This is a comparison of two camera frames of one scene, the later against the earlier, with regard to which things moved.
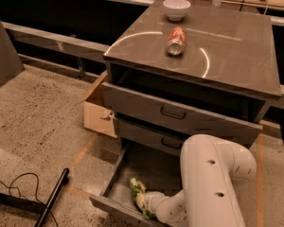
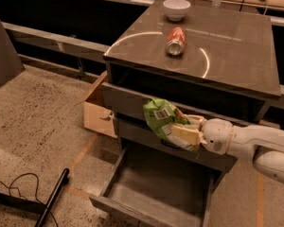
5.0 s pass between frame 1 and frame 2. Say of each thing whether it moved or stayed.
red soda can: stayed
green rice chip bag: moved
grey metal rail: stayed
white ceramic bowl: stayed
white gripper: moved
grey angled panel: stayed
